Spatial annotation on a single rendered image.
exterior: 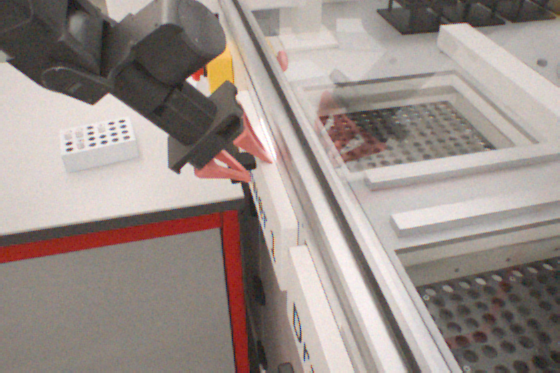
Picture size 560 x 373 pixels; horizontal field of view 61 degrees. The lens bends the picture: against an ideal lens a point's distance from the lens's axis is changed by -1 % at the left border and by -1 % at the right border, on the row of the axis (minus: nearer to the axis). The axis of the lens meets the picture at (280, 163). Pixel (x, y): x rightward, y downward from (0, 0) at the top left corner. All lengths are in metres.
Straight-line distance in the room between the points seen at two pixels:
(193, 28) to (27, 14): 0.13
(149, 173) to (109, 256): 0.15
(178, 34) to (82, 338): 0.74
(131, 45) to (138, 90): 0.05
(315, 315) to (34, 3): 0.33
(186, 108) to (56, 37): 0.14
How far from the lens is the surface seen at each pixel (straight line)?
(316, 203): 0.42
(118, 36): 0.47
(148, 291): 0.95
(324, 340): 0.41
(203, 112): 0.50
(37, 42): 0.43
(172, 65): 0.44
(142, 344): 1.08
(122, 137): 0.89
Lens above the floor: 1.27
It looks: 37 degrees down
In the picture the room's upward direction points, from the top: straight up
